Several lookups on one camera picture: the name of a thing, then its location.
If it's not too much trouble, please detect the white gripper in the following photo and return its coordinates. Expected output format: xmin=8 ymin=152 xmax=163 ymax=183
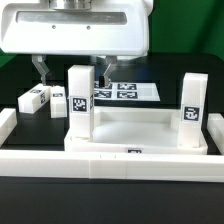
xmin=0 ymin=1 xmax=150 ymax=88

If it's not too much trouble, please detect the white desk tabletop panel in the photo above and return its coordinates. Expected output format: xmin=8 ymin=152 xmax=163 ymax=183
xmin=64 ymin=106 xmax=208 ymax=155

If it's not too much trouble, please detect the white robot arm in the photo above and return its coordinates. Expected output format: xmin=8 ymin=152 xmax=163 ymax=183
xmin=0 ymin=0 xmax=154 ymax=87

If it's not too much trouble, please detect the white marker sheet with tags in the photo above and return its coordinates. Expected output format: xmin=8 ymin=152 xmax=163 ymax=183
xmin=94 ymin=81 xmax=160 ymax=102

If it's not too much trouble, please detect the white U-shaped obstacle fence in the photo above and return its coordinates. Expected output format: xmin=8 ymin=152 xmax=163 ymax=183
xmin=0 ymin=108 xmax=224 ymax=183

